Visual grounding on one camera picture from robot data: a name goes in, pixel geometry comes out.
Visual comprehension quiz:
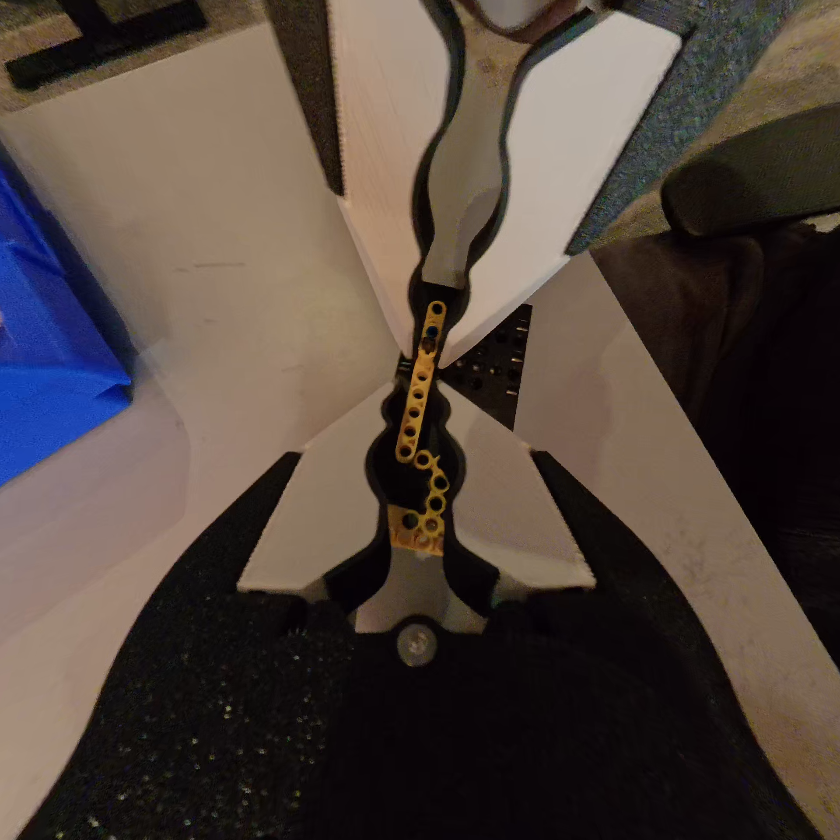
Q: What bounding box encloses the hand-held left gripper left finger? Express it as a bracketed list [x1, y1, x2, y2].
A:
[236, 381, 411, 614]

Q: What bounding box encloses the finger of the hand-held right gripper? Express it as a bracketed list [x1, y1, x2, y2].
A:
[331, 0, 460, 358]
[436, 13, 683, 370]

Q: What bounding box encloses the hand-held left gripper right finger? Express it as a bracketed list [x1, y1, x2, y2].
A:
[436, 387, 597, 618]

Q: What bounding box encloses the yellow and black brick assembly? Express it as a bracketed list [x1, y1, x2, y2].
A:
[367, 303, 534, 559]

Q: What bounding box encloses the yellow perforated beam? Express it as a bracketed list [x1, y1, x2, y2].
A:
[395, 301, 448, 463]

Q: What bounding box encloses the black chair armrest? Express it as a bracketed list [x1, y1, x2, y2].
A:
[661, 105, 840, 237]

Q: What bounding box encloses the person's leg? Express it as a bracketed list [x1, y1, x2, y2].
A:
[591, 223, 840, 421]

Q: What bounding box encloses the black legged wooden desk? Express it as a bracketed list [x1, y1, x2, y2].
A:
[3, 0, 210, 91]

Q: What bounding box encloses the blue storage bin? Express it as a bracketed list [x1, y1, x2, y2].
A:
[0, 141, 135, 490]

